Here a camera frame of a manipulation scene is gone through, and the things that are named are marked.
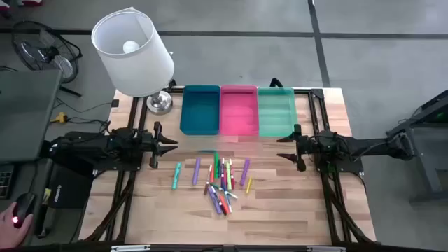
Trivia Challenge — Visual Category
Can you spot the green highlighter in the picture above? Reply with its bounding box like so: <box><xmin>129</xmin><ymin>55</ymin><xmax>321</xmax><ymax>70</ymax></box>
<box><xmin>213</xmin><ymin>151</ymin><xmax>221</xmax><ymax>180</ymax></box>

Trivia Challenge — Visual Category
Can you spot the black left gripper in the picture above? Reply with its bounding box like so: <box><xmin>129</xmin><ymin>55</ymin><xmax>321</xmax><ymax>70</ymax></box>
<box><xmin>139</xmin><ymin>122</ymin><xmax>179</xmax><ymax>169</ymax></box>

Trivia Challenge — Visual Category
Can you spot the purple highlighter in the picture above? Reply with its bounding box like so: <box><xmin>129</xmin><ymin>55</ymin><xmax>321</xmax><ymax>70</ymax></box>
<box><xmin>191</xmin><ymin>157</ymin><xmax>202</xmax><ymax>187</ymax></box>
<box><xmin>239</xmin><ymin>157</ymin><xmax>251</xmax><ymax>188</ymax></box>
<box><xmin>207</xmin><ymin>185</ymin><xmax>223</xmax><ymax>216</ymax></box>

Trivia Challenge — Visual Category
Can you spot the red Expo marker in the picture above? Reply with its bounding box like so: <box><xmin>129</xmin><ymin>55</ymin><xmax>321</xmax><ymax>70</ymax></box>
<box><xmin>229</xmin><ymin>158</ymin><xmax>237</xmax><ymax>190</ymax></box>

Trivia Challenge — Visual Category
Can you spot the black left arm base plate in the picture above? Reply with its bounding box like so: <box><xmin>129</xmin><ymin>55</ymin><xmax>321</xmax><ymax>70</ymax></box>
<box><xmin>92</xmin><ymin>159</ymin><xmax>141</xmax><ymax>173</ymax></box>

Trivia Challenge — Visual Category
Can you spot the black floor cable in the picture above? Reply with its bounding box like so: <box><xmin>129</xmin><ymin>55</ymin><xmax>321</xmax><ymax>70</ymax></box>
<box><xmin>55</xmin><ymin>97</ymin><xmax>115</xmax><ymax>134</ymax></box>

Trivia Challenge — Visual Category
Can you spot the blue Expo marker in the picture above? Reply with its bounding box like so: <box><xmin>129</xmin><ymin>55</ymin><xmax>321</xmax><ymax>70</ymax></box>
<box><xmin>223</xmin><ymin>190</ymin><xmax>234</xmax><ymax>214</ymax></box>

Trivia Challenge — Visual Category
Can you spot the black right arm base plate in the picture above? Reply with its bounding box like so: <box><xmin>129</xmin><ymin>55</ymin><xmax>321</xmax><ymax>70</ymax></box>
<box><xmin>313</xmin><ymin>145</ymin><xmax>365</xmax><ymax>175</ymax></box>

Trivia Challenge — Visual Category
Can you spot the yellow power plug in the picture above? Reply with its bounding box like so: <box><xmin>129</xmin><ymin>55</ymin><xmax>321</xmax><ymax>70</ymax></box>
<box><xmin>50</xmin><ymin>111</ymin><xmax>69</xmax><ymax>125</ymax></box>

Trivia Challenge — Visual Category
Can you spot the pink plastic bin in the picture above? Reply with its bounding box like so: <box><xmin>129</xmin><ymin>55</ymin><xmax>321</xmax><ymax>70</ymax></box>
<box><xmin>219</xmin><ymin>85</ymin><xmax>260</xmax><ymax>137</ymax></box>

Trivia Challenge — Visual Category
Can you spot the grey desk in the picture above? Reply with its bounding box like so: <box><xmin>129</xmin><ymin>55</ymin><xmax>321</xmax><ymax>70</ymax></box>
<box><xmin>0</xmin><ymin>157</ymin><xmax>54</xmax><ymax>248</ymax></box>

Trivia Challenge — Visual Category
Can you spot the black computer mouse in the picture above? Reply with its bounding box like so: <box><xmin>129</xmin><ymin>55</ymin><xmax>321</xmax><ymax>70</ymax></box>
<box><xmin>12</xmin><ymin>191</ymin><xmax>37</xmax><ymax>229</ymax></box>

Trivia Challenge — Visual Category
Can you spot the silver metal bracket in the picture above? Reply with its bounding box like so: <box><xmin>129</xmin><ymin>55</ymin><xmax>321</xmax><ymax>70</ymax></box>
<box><xmin>306</xmin><ymin>246</ymin><xmax>347</xmax><ymax>252</ymax></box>
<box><xmin>110</xmin><ymin>244</ymin><xmax>152</xmax><ymax>252</ymax></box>

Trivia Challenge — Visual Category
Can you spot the brown Expo marker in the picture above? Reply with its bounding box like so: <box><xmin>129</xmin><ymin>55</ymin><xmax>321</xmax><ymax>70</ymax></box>
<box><xmin>203</xmin><ymin>164</ymin><xmax>214</xmax><ymax>196</ymax></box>

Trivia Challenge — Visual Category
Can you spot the black computer tower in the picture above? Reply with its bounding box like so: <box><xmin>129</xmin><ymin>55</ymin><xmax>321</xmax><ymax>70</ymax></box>
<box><xmin>45</xmin><ymin>164</ymin><xmax>95</xmax><ymax>210</ymax></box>

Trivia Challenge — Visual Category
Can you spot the black aluminium rig frame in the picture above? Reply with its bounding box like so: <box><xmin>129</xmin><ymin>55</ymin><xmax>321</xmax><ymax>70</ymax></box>
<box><xmin>83</xmin><ymin>85</ymin><xmax>376</xmax><ymax>246</ymax></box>

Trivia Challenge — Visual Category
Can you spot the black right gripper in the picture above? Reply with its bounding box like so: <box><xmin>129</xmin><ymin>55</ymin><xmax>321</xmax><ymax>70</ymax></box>
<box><xmin>276</xmin><ymin>125</ymin><xmax>337</xmax><ymax>173</ymax></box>

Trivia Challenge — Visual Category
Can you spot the person's hand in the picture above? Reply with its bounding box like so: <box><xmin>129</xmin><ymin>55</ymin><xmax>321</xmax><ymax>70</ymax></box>
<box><xmin>0</xmin><ymin>211</ymin><xmax>35</xmax><ymax>250</ymax></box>

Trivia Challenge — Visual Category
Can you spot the grey metal stand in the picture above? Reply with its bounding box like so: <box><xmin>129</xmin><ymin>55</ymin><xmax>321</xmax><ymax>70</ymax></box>
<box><xmin>386</xmin><ymin>89</ymin><xmax>448</xmax><ymax>204</ymax></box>

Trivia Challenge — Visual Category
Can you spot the black floor fan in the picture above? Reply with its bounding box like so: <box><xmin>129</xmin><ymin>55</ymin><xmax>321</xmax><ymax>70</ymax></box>
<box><xmin>10</xmin><ymin>20</ymin><xmax>83</xmax><ymax>98</ymax></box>

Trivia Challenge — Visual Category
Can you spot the white shade table lamp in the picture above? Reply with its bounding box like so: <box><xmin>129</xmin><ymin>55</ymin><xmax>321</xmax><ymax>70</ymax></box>
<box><xmin>90</xmin><ymin>6</ymin><xmax>175</xmax><ymax>116</ymax></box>

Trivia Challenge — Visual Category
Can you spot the teal highlighter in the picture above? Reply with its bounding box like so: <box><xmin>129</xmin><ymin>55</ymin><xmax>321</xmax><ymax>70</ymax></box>
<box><xmin>171</xmin><ymin>162</ymin><xmax>183</xmax><ymax>191</ymax></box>

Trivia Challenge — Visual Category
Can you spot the teal plastic bin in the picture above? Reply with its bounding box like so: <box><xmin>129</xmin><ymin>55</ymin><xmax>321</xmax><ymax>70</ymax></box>
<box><xmin>257</xmin><ymin>86</ymin><xmax>299</xmax><ymax>138</ymax></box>

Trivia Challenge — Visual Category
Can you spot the orange Expo marker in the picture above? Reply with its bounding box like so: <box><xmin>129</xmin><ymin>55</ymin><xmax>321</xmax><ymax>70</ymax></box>
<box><xmin>218</xmin><ymin>194</ymin><xmax>231</xmax><ymax>215</ymax></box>

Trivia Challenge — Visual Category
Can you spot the blue plastic bin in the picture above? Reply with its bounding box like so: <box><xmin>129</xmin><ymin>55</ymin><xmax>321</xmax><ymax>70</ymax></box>
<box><xmin>179</xmin><ymin>85</ymin><xmax>221</xmax><ymax>137</ymax></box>

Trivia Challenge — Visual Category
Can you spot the purple Expo marker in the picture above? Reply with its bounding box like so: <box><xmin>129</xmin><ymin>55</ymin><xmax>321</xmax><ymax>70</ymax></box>
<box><xmin>220</xmin><ymin>157</ymin><xmax>227</xmax><ymax>192</ymax></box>

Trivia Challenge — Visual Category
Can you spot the dark grey computer monitor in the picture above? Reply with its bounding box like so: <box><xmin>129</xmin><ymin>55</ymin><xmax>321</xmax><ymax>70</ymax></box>
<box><xmin>0</xmin><ymin>69</ymin><xmax>63</xmax><ymax>164</ymax></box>

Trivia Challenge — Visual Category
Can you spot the black backlit keyboard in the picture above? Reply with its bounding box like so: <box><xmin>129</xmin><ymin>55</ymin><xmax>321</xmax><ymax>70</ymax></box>
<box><xmin>0</xmin><ymin>164</ymin><xmax>15</xmax><ymax>200</ymax></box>

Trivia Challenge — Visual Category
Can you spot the green Expo marker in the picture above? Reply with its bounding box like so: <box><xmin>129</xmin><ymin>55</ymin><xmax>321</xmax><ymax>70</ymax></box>
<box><xmin>209</xmin><ymin>183</ymin><xmax>239</xmax><ymax>200</ymax></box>

